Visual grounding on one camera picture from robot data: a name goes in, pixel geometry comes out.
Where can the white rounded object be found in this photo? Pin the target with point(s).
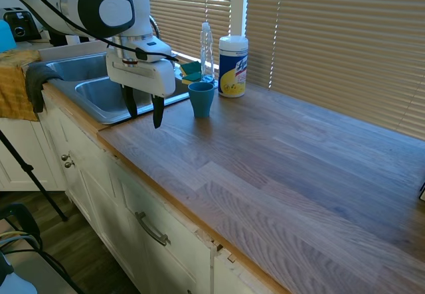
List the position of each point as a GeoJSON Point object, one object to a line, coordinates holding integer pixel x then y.
{"type": "Point", "coordinates": [13, 279]}

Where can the stainless steel double sink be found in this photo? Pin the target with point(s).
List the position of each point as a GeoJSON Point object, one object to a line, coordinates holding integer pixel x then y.
{"type": "Point", "coordinates": [99, 103]}

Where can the narrow beige window blind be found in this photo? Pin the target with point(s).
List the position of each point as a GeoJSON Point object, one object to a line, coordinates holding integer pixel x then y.
{"type": "Point", "coordinates": [189, 12]}

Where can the white kitchen cabinet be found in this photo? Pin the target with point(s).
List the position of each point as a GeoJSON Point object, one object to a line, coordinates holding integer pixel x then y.
{"type": "Point", "coordinates": [109, 194]}

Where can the white window frame post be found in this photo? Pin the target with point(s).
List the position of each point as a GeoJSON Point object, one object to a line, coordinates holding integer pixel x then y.
{"type": "Point", "coordinates": [239, 5]}

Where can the yellow cloth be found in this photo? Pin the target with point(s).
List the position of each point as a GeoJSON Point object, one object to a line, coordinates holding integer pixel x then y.
{"type": "Point", "coordinates": [13, 85]}

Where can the wide beige window blind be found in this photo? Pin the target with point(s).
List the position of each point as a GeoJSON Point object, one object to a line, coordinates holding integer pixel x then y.
{"type": "Point", "coordinates": [338, 42]}

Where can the blue plastic container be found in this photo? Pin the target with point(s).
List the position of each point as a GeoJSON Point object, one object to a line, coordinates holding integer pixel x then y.
{"type": "Point", "coordinates": [6, 36]}

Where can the black toaster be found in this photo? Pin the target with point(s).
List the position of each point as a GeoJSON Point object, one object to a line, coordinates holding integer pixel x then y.
{"type": "Point", "coordinates": [20, 25]}

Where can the round metal cabinet knob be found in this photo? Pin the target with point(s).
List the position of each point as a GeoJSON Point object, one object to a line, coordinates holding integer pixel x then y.
{"type": "Point", "coordinates": [65, 157]}
{"type": "Point", "coordinates": [69, 165]}

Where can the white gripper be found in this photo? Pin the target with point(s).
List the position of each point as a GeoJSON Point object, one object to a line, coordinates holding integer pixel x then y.
{"type": "Point", "coordinates": [146, 75]}

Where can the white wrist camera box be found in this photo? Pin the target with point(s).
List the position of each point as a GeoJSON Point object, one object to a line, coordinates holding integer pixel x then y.
{"type": "Point", "coordinates": [154, 47]}

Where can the clear dish soap bottle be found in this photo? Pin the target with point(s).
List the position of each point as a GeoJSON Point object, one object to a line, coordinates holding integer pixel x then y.
{"type": "Point", "coordinates": [206, 51]}

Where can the black tripod leg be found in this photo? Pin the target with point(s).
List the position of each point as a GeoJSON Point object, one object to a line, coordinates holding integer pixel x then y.
{"type": "Point", "coordinates": [33, 181]}

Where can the blue mug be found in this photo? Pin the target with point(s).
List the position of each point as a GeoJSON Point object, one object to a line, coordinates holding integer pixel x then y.
{"type": "Point", "coordinates": [201, 100]}

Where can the yellow and green sponge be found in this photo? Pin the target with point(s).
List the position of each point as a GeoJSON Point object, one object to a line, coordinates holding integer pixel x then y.
{"type": "Point", "coordinates": [190, 79]}

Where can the Lysol wipes canister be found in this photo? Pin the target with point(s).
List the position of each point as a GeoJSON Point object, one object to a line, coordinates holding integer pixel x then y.
{"type": "Point", "coordinates": [233, 68]}

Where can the chrome faucet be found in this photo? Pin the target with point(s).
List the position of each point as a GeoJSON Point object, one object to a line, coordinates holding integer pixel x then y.
{"type": "Point", "coordinates": [155, 30]}

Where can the grey towel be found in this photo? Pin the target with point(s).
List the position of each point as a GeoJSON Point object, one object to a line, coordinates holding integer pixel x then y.
{"type": "Point", "coordinates": [34, 85]}

